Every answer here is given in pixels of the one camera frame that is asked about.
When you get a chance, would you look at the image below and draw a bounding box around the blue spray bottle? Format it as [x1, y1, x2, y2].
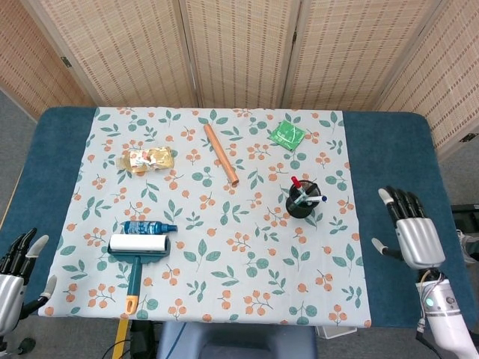
[119, 220, 179, 236]

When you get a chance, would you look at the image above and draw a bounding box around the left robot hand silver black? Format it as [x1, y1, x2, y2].
[0, 227, 58, 336]

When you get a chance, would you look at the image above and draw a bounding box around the bamboo folding screen panel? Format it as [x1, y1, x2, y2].
[376, 0, 479, 160]
[178, 0, 302, 109]
[0, 0, 97, 121]
[20, 0, 200, 109]
[281, 0, 452, 112]

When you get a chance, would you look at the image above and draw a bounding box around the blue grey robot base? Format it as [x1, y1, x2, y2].
[156, 321, 319, 359]

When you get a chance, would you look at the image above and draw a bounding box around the yellow floor tape strip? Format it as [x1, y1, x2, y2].
[112, 319, 131, 359]

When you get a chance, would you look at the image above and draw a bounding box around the black floor cable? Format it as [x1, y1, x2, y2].
[101, 342, 132, 359]

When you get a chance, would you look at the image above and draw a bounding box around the green sachet packet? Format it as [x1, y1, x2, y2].
[266, 120, 307, 151]

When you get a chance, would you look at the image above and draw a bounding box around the blue table cover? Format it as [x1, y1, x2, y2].
[0, 106, 479, 330]

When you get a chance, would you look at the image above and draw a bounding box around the white sneaker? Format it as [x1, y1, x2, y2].
[455, 227, 479, 265]

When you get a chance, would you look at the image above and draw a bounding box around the teal lint roller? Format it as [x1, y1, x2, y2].
[107, 233, 171, 316]

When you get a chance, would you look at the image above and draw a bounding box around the green marker pen black cap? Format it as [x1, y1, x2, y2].
[293, 188, 316, 206]

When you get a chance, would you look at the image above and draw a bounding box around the red-capped marker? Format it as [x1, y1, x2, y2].
[290, 176, 306, 201]

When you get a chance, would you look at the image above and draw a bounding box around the white box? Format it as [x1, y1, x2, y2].
[315, 325, 357, 340]

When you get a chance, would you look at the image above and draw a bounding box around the black pen holder cup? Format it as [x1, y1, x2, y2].
[285, 179, 320, 219]

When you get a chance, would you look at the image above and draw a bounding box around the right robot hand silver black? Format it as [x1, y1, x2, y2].
[371, 185, 446, 270]

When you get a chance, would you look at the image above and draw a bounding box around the black stand under table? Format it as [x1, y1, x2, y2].
[129, 320, 162, 359]

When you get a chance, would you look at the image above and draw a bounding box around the floral tablecloth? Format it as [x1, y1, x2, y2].
[38, 106, 373, 328]

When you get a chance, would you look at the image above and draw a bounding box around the golden snack package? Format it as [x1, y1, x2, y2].
[115, 147, 176, 174]

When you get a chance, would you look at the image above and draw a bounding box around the copper tube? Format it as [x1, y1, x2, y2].
[203, 123, 240, 187]

